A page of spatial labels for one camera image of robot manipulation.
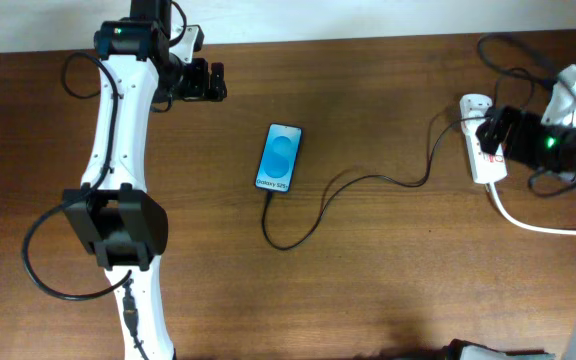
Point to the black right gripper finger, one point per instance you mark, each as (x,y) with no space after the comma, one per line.
(490,134)
(495,115)

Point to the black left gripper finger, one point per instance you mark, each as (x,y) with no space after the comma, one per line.
(217,92)
(217,75)

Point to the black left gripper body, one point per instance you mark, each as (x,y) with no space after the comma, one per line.
(195,79)

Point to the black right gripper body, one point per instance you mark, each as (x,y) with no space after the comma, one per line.
(547,147)

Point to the white power strip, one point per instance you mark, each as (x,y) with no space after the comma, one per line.
(485,168)

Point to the blue Galaxy smartphone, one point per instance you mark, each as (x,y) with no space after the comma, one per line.
(277,164)

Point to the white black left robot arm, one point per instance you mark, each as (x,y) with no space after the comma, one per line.
(147,62)

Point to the white USB charger adapter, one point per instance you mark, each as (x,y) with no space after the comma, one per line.
(473,108)

